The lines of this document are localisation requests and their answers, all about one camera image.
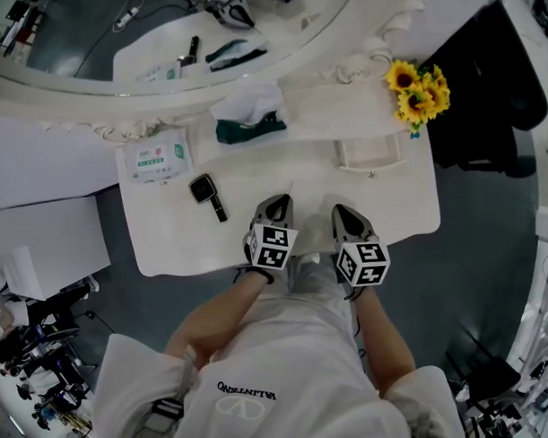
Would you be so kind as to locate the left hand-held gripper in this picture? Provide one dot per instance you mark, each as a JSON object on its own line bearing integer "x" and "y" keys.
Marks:
{"x": 268, "y": 249}

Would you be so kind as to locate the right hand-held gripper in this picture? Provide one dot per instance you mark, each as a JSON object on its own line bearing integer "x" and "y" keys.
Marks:
{"x": 364, "y": 264}

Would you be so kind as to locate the thin white stick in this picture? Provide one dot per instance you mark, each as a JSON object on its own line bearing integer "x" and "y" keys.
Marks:
{"x": 289, "y": 189}

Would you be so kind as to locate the white drawer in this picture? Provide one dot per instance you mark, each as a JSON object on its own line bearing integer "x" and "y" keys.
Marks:
{"x": 370, "y": 152}

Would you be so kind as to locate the white ornate dressing table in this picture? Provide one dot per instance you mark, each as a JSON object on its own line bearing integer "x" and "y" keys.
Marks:
{"x": 174, "y": 241}

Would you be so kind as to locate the person's left forearm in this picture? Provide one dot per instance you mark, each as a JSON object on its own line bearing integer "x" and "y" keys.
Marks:
{"x": 221, "y": 315}

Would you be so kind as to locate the person's right forearm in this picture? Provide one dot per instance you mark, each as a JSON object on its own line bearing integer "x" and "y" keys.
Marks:
{"x": 384, "y": 347}

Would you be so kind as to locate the person's right white shoe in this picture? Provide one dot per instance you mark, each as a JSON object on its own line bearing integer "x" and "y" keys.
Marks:
{"x": 308, "y": 259}

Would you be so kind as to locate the person's light trousers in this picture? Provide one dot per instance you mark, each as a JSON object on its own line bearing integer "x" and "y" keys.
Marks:
{"x": 318, "y": 287}

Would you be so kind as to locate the white green wet wipes pack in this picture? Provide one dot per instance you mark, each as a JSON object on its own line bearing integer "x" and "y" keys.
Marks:
{"x": 157, "y": 158}

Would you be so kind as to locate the person's white shirt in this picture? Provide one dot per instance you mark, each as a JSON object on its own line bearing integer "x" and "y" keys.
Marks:
{"x": 274, "y": 348}

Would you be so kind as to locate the yellow sunflower bouquet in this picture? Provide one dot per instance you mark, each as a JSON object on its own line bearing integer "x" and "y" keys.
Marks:
{"x": 419, "y": 99}

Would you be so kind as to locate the black office chair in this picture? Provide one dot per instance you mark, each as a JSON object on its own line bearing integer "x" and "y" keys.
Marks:
{"x": 480, "y": 86}

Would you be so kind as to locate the black folding chair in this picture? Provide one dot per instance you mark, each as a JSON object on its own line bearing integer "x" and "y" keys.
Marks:
{"x": 493, "y": 369}

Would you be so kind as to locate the white low cabinet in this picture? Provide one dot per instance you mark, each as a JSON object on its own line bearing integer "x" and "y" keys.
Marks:
{"x": 53, "y": 242}

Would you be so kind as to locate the oval mirror white ornate frame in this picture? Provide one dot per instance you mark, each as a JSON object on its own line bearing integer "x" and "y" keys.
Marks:
{"x": 58, "y": 98}

